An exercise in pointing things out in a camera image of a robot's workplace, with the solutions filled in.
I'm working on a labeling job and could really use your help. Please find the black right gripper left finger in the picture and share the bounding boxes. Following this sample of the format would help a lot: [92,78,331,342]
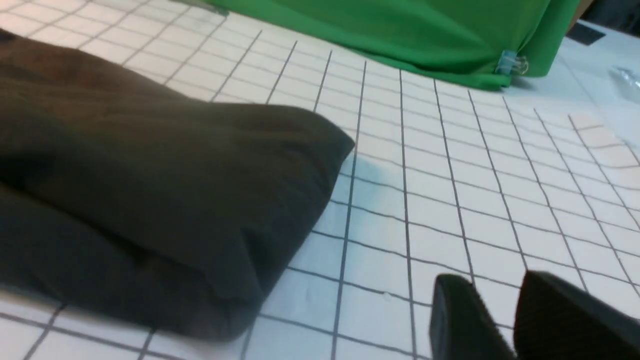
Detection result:
[429,273,516,360]

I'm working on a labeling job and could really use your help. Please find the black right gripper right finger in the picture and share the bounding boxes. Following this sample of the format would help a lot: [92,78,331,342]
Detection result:
[513,270,640,360]

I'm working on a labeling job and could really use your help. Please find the gray long-sleeve top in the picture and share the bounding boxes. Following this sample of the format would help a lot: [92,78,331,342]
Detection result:
[0,30,355,341]

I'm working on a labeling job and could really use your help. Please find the green backdrop cloth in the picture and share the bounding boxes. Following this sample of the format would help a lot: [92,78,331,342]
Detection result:
[212,0,579,91]

